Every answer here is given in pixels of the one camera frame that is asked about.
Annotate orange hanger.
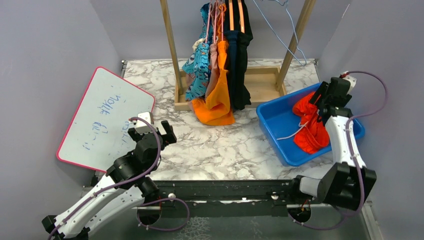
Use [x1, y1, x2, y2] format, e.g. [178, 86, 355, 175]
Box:
[228, 0, 246, 34]

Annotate pink hanger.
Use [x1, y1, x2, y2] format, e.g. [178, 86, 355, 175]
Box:
[200, 0, 225, 44]

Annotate red-orange shorts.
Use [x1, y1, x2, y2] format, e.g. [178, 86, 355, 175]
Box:
[278, 92, 330, 154]

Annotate black shorts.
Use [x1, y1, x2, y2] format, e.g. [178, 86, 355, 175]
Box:
[232, 0, 254, 110]

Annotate blue plastic bin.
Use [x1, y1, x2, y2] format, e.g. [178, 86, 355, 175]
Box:
[256, 83, 367, 169]

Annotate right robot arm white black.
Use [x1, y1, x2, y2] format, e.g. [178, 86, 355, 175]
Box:
[288, 73, 377, 212]

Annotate orange shorts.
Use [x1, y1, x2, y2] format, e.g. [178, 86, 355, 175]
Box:
[191, 4, 235, 126]

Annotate navy shorts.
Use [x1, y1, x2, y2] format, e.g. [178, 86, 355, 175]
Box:
[224, 0, 239, 112]

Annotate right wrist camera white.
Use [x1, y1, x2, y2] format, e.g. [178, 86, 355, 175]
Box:
[339, 71, 357, 94]

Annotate pink beige shorts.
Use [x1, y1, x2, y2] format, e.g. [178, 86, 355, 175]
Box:
[185, 0, 221, 100]

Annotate black mounting rail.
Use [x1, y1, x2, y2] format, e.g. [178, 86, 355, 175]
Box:
[89, 178, 332, 220]

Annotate wooden clothes rack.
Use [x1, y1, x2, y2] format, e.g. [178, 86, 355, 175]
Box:
[160, 0, 316, 111]

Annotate blue shark print shorts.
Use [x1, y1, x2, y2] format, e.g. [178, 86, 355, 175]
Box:
[182, 3, 213, 102]

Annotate whiteboard with pink frame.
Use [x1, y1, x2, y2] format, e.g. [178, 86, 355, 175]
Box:
[56, 66, 155, 172]

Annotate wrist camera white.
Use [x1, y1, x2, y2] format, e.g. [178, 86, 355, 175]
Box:
[128, 111, 154, 135]
[339, 71, 357, 94]

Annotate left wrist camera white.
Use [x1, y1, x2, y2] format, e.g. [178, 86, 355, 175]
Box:
[128, 111, 154, 135]

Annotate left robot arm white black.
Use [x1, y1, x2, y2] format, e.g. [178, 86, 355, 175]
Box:
[42, 120, 177, 240]

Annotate light blue wire hanger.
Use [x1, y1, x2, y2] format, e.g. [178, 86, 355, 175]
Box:
[251, 0, 308, 66]

